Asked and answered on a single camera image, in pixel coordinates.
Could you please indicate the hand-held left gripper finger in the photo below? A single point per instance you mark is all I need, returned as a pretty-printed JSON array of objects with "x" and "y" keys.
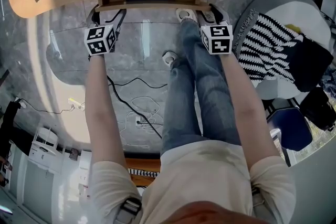
[
  {"x": 121, "y": 21},
  {"x": 94, "y": 18}
]

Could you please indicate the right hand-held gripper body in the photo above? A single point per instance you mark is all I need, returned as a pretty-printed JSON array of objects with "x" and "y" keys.
[{"x": 218, "y": 39}]

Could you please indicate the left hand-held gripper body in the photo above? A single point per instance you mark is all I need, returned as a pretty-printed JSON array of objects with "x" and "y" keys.
[{"x": 101, "y": 39}]

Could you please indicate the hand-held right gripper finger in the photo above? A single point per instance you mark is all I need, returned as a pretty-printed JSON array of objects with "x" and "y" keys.
[
  {"x": 203, "y": 19},
  {"x": 218, "y": 14}
]

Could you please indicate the wooden drawer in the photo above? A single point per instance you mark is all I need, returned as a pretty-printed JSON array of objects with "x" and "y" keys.
[{"x": 147, "y": 5}]

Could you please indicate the person's left forearm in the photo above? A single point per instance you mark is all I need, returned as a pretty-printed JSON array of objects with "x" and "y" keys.
[{"x": 102, "y": 107}]

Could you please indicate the person's right forearm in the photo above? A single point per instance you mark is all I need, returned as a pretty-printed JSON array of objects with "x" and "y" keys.
[{"x": 246, "y": 107}]

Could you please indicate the person's right shoe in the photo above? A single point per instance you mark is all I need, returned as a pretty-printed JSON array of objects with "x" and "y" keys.
[{"x": 183, "y": 13}]

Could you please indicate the person's shoe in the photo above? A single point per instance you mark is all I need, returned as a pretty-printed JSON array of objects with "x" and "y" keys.
[
  {"x": 168, "y": 57},
  {"x": 183, "y": 13}
]

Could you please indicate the black white zigzag blanket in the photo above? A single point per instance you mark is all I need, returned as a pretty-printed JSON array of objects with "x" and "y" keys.
[{"x": 262, "y": 47}]

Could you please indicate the person's blue jeans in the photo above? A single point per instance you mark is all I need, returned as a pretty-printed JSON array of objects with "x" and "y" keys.
[{"x": 207, "y": 86}]

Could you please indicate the person's left shoe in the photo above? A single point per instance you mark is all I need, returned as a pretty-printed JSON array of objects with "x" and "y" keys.
[{"x": 168, "y": 57}]

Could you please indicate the white power strip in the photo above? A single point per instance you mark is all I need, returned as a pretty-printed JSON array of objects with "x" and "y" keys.
[{"x": 74, "y": 105}]

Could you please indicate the small yellow item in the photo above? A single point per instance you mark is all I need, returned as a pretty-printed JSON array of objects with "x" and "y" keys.
[{"x": 293, "y": 28}]

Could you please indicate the white round side table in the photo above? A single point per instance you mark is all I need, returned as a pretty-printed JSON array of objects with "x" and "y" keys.
[{"x": 48, "y": 136}]

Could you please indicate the dark blue chair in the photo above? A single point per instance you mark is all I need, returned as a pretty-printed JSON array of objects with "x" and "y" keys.
[{"x": 291, "y": 126}]

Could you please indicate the blue checked cloth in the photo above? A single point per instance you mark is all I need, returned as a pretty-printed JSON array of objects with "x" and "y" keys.
[{"x": 328, "y": 81}]

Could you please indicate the black bag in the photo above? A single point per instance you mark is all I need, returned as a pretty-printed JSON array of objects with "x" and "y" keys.
[{"x": 315, "y": 107}]

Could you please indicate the orange stool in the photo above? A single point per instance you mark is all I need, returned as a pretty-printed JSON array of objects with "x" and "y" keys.
[{"x": 141, "y": 162}]

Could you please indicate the person's white shirt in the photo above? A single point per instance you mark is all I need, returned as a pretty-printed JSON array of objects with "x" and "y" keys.
[{"x": 199, "y": 170}]

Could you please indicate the small striped cloth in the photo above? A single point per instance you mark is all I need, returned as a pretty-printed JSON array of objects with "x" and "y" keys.
[{"x": 143, "y": 173}]

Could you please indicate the white low cabinet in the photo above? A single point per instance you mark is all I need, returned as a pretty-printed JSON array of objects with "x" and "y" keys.
[{"x": 39, "y": 186}]

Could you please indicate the person's head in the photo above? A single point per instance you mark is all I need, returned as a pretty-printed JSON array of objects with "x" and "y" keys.
[{"x": 210, "y": 215}]

